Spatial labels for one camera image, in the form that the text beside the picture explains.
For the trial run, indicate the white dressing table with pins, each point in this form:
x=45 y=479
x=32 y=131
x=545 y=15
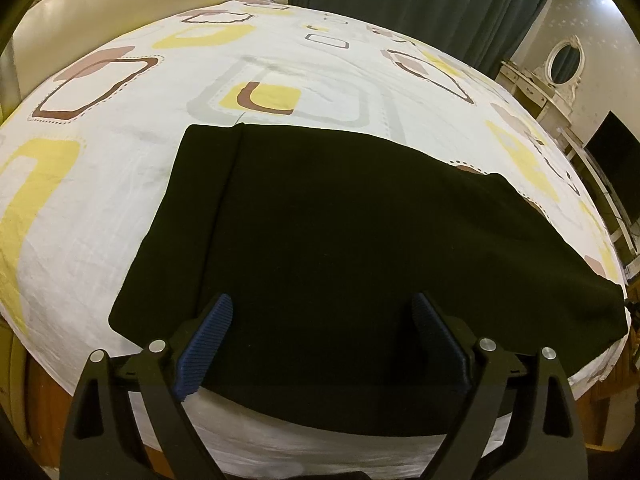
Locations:
x=530 y=90

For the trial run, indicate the printed white bed sheet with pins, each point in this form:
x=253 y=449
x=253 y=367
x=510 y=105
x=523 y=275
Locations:
x=125 y=170

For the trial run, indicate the yellowish nightstand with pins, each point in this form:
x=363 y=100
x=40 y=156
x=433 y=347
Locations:
x=12 y=390

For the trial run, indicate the black television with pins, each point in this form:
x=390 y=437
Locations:
x=617 y=160

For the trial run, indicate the wooden bed frame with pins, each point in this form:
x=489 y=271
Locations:
x=55 y=410

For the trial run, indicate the teal curtain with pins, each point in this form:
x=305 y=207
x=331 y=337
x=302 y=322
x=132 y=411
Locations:
x=410 y=0

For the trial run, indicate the white television stand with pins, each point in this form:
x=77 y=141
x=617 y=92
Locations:
x=582 y=160

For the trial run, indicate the black pants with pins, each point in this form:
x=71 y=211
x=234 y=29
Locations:
x=340 y=230

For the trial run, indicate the oval white vanity mirror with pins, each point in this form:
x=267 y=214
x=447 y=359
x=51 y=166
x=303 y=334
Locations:
x=565 y=62

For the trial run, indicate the cream leather headboard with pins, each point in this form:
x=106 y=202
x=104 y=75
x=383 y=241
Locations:
x=100 y=15

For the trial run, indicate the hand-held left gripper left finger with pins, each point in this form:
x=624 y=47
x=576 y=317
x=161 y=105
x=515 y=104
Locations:
x=207 y=342

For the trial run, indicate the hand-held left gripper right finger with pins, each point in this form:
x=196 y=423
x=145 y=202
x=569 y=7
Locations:
x=437 y=342

